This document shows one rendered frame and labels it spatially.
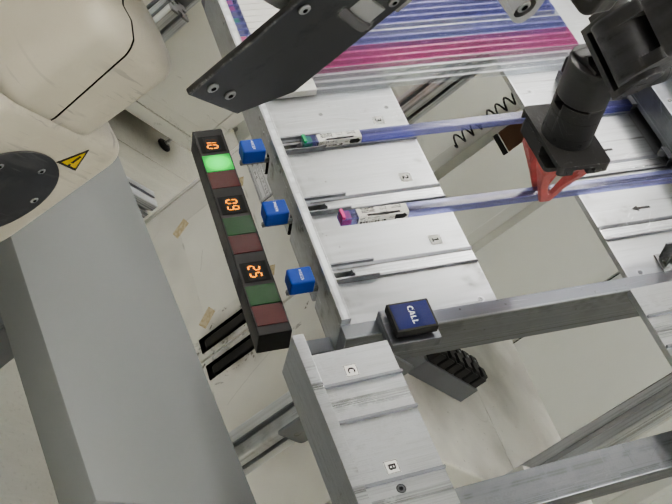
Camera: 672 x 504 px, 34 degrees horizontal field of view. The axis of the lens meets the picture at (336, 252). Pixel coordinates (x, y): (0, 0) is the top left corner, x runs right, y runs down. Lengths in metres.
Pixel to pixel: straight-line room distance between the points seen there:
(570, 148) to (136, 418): 0.55
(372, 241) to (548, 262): 2.17
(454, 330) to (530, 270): 2.23
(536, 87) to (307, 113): 0.35
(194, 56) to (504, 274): 1.29
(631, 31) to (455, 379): 0.74
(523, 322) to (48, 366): 0.59
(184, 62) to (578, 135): 1.72
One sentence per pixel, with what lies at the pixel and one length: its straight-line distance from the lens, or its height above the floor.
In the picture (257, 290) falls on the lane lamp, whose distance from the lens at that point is 1.30.
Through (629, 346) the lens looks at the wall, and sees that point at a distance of 3.31.
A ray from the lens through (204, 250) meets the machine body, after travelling 1.92.
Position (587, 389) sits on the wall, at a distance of 3.32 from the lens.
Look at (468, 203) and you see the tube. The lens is 1.28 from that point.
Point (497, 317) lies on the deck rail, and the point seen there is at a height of 0.85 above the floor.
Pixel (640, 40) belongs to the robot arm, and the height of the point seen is 1.16.
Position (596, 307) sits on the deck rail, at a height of 0.93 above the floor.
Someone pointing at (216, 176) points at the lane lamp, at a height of 0.65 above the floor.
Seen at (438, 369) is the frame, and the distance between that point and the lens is 1.68.
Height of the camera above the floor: 1.16
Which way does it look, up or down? 18 degrees down
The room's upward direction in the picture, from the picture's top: 54 degrees clockwise
